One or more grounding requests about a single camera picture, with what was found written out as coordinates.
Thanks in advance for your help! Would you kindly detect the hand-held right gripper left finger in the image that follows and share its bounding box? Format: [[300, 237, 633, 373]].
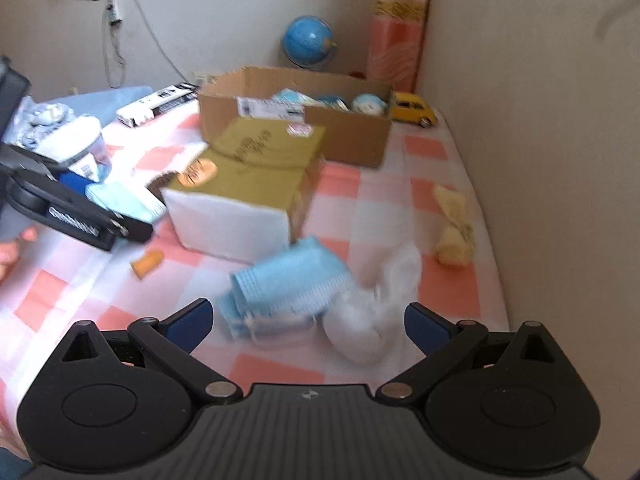
[[60, 298, 243, 406]]

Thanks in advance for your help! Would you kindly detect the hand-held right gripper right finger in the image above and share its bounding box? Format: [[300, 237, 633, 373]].
[[375, 302, 568, 406]]

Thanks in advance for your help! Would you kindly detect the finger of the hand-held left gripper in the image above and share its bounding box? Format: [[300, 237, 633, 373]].
[[45, 187, 153, 253], [2, 144, 103, 196]]

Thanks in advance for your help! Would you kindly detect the white sock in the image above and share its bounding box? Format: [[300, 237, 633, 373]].
[[322, 245, 423, 366]]

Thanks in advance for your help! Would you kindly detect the cardboard box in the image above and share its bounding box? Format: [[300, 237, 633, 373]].
[[198, 66, 393, 169]]

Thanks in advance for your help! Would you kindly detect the blue plush toy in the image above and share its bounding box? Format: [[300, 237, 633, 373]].
[[351, 92, 390, 115]]

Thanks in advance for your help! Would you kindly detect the person's left hand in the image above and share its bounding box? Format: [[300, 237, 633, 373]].
[[0, 227, 38, 281]]

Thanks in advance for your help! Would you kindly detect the white-lidded plastic jar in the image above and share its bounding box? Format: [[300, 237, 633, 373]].
[[37, 114, 112, 183]]

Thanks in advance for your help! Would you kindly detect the blue and white cloth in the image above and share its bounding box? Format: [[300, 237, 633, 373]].
[[12, 100, 78, 153]]

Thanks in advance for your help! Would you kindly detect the small orange cone cap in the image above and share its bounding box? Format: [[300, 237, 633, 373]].
[[130, 250, 165, 279]]

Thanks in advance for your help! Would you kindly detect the yellow cloth pouch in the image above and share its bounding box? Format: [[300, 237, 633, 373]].
[[432, 185, 476, 267]]

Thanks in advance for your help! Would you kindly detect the gold tissue pack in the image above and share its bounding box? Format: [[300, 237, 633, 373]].
[[161, 117, 327, 265]]

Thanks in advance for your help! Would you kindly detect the black and white carton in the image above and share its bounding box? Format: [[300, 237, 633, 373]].
[[116, 82, 201, 128]]

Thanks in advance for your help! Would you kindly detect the orange checkered tablecloth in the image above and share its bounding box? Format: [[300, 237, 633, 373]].
[[0, 105, 511, 466]]

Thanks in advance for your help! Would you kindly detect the yellow toy car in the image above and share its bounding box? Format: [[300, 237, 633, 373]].
[[390, 91, 438, 128]]

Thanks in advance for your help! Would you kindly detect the blue desk globe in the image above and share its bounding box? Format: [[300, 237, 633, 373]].
[[281, 15, 337, 70]]

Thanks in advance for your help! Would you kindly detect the orange patterned fabric roll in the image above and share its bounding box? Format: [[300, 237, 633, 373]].
[[365, 0, 433, 93]]

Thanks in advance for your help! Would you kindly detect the black cable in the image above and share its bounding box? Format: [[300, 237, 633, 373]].
[[72, 0, 128, 88]]

